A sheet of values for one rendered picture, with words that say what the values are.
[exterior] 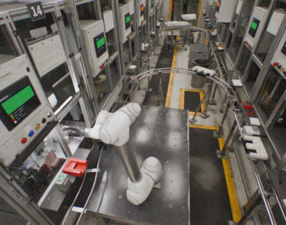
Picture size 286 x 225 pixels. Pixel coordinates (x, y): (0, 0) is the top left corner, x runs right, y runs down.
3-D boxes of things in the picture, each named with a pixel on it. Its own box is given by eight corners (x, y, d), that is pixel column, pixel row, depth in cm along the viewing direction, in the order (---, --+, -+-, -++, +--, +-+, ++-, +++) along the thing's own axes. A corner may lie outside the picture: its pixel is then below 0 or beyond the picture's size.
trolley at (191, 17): (195, 42, 699) (199, 15, 638) (180, 42, 702) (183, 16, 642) (191, 36, 764) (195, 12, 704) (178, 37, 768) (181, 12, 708)
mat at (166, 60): (169, 111, 345) (169, 111, 344) (140, 109, 355) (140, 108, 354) (179, 35, 793) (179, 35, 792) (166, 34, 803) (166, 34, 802)
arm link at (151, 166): (164, 172, 157) (165, 157, 143) (154, 189, 145) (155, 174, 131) (148, 164, 164) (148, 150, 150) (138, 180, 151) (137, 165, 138)
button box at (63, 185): (66, 192, 126) (61, 184, 119) (57, 190, 128) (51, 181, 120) (72, 182, 132) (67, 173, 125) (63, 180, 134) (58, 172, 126)
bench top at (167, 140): (189, 234, 127) (190, 232, 125) (61, 206, 145) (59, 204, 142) (188, 111, 242) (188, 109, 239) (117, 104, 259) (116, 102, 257)
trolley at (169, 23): (165, 52, 617) (166, 22, 557) (161, 47, 661) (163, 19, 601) (188, 50, 624) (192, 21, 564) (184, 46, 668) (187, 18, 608)
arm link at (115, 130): (157, 187, 142) (143, 212, 127) (140, 181, 151) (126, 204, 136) (130, 110, 104) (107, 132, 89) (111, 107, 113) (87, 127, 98)
